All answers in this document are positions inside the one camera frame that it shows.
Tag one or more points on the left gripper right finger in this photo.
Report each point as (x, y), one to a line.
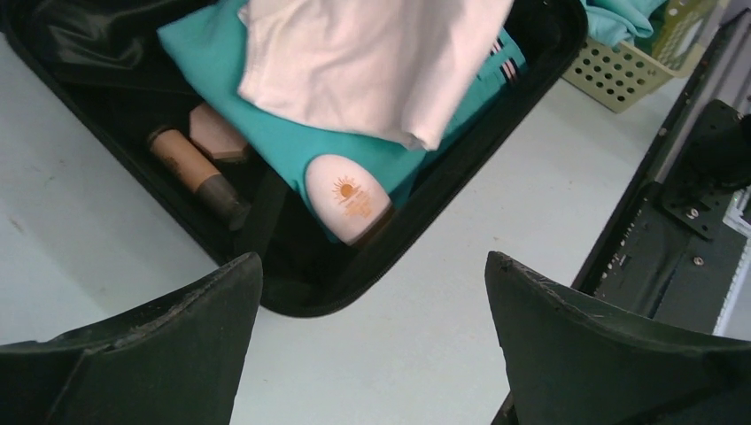
(573, 359)

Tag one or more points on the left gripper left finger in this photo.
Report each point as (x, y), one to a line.
(177, 359)

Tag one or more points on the light teal bottom garment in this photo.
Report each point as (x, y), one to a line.
(209, 48)

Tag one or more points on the black ribbed hard-shell suitcase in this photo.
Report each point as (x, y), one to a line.
(103, 60)

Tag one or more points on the white garment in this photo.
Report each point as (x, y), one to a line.
(408, 72)

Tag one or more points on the teal cloth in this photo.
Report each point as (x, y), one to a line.
(613, 21)

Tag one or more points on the brown cosmetic tube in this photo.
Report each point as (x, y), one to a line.
(200, 176)

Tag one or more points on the white bottle orange logo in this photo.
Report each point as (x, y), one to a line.
(347, 198)

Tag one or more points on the peach cosmetic tube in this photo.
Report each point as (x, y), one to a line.
(215, 137)

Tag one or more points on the pale yellow perforated basket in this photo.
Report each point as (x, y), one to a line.
(619, 76)

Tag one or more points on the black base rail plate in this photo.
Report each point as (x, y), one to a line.
(677, 248)

